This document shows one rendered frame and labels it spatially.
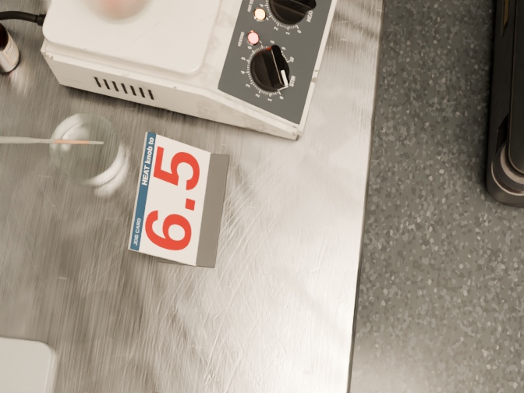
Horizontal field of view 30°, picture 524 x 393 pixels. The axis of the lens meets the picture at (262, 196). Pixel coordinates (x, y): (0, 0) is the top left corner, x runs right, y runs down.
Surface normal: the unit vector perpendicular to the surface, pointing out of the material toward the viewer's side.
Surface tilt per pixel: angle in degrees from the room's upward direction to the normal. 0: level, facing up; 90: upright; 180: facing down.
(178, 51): 0
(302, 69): 30
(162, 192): 40
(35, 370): 0
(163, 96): 90
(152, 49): 0
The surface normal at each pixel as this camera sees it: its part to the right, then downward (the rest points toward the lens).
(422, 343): -0.02, -0.26
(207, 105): -0.25, 0.94
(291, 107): 0.47, -0.11
